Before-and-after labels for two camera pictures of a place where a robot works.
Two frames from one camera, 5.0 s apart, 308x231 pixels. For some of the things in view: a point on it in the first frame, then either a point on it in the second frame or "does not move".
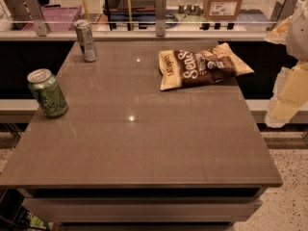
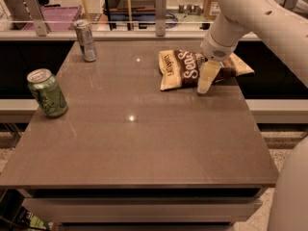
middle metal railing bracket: [161, 13] does not move
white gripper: [298, 38] → [214, 51]
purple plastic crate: [59, 18] does not move
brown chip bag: [182, 67] does not move
